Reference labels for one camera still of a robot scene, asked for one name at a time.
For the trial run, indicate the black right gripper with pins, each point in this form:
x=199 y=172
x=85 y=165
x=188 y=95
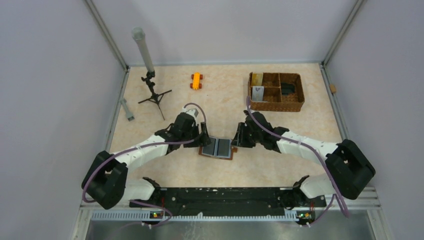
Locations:
x=239 y=140

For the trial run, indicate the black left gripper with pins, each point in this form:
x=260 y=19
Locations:
x=206 y=141

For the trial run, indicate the black credit card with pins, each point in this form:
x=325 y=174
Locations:
x=209 y=150

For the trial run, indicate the grey credit card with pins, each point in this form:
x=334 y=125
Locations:
x=224 y=148

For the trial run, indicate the brown leather card holder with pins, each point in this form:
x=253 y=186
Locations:
x=234 y=150

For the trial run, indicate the silver white credit card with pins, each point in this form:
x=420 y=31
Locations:
x=257 y=93

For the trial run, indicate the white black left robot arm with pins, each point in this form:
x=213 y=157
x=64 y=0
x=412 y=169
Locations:
x=106 y=180

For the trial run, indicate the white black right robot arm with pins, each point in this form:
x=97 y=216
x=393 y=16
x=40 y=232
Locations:
x=347 y=169

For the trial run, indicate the gold credit card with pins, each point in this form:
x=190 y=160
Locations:
x=256 y=79

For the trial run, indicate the orange toy car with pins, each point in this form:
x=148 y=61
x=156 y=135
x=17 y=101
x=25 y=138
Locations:
x=196 y=81

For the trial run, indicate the woven wicker divided basket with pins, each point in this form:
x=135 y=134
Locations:
x=283 y=92

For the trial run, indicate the small wooden block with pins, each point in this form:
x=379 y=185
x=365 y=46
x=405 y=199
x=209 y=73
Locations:
x=332 y=88

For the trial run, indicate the black tripod with grey tube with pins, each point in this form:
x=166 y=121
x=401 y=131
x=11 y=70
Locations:
x=139 y=37

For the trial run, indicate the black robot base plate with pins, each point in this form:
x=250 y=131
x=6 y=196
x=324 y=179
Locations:
x=232 y=201

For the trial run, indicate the grey metal bracket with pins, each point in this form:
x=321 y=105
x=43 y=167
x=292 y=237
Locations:
x=128 y=114

